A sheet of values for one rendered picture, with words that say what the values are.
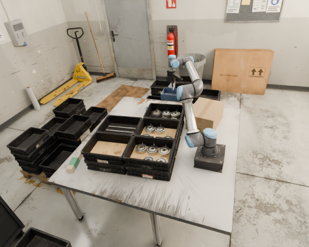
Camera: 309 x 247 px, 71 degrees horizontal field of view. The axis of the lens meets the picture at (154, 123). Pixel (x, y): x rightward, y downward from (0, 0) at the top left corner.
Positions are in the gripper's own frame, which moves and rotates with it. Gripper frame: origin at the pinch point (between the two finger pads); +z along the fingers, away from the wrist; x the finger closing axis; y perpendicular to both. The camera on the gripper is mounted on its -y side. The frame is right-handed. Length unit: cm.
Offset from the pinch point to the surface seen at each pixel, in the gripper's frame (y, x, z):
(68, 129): 144, 19, 66
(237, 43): -47, -251, -11
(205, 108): -34.3, -7.9, 21.1
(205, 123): -37.8, 10.9, 29.6
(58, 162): 135, 57, 94
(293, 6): -126, -246, -71
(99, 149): 49, 75, 40
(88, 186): 43, 106, 57
